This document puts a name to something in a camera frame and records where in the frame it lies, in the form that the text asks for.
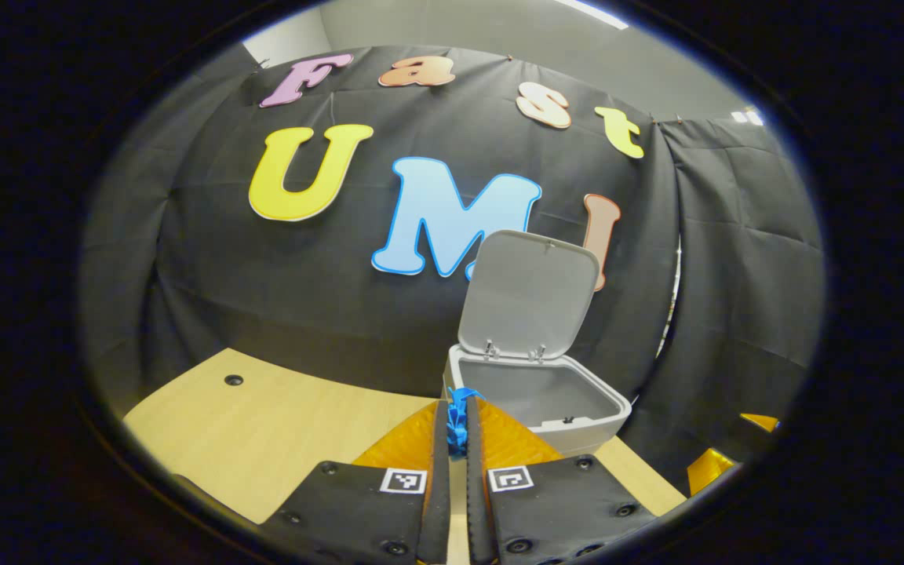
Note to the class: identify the small ceiling light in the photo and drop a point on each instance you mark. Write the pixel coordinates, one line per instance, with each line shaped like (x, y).
(749, 118)

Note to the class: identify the white desktop garbage bin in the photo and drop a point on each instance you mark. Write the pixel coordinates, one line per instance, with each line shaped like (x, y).
(526, 298)

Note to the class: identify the long ceiling light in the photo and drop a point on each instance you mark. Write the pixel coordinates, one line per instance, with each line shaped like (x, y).
(593, 14)

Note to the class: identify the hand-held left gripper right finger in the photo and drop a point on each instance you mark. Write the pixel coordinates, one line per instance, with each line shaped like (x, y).
(477, 510)

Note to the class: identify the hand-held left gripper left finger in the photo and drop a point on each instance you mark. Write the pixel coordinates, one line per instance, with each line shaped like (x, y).
(438, 510)

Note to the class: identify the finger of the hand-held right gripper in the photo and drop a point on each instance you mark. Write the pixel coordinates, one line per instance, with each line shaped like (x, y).
(758, 422)
(707, 471)

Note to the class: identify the wooden desktop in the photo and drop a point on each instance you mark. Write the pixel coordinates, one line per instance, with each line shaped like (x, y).
(264, 424)

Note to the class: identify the blue paper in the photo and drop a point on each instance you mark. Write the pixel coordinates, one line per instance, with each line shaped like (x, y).
(458, 428)

